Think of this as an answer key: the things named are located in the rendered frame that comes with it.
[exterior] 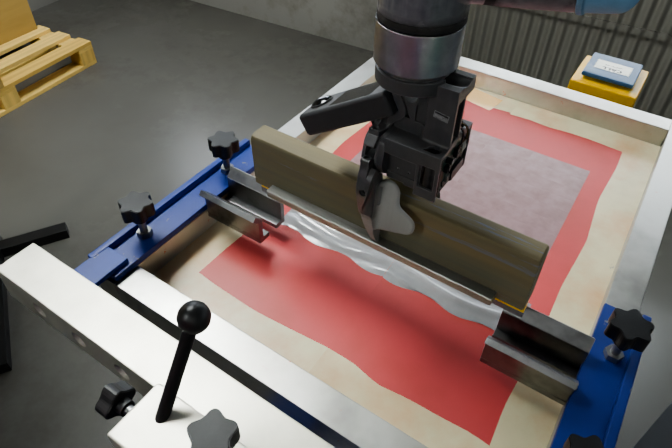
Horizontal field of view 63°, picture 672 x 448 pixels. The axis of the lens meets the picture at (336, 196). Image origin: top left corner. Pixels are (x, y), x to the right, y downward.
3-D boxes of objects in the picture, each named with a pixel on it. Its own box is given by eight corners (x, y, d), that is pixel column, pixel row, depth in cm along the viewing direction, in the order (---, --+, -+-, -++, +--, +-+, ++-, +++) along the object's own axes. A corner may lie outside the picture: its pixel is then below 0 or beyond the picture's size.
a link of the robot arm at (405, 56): (358, 21, 45) (406, -11, 50) (356, 72, 48) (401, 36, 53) (442, 46, 42) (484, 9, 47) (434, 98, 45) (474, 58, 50)
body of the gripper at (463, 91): (431, 210, 52) (449, 100, 44) (354, 177, 56) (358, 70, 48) (464, 167, 57) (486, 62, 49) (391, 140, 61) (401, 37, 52)
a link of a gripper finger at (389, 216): (400, 271, 58) (416, 199, 53) (352, 247, 60) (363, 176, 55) (413, 256, 60) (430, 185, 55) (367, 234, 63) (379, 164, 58)
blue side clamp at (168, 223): (249, 171, 92) (245, 137, 87) (272, 182, 90) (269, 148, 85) (101, 290, 73) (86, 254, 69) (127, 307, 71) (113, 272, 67)
